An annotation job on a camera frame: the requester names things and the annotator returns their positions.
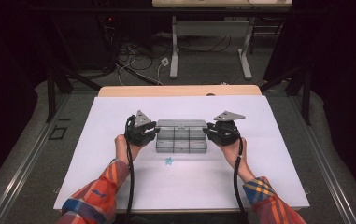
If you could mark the person's right hand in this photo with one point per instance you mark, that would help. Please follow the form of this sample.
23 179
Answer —
233 152

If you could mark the black metal stand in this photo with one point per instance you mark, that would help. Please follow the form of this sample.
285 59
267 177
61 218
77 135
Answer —
306 93
51 93

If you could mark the white table sheet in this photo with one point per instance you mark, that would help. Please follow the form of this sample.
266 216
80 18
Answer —
197 186

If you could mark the small blue star-shaped clip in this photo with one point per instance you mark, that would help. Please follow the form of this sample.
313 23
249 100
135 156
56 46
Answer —
169 161

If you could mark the clear grey compartment box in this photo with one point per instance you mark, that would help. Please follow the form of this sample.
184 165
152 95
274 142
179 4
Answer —
182 137

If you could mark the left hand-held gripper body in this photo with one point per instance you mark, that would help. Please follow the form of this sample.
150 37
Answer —
136 133

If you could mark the white-legged desk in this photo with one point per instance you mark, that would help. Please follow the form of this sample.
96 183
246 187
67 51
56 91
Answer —
210 28

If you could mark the aluminium floor rail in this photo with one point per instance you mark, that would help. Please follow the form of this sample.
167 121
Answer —
25 171
335 186

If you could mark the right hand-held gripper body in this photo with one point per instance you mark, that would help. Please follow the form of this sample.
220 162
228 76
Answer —
227 133

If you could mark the person's left hand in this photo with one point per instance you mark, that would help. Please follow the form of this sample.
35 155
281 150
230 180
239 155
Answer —
121 149

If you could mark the white power plug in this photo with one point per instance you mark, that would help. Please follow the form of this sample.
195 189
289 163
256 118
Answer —
164 61

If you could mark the dark curtain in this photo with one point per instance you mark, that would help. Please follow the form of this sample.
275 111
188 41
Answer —
4 93
347 93

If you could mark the black equipment with red light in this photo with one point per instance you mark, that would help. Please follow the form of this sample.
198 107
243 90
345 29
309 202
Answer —
88 40

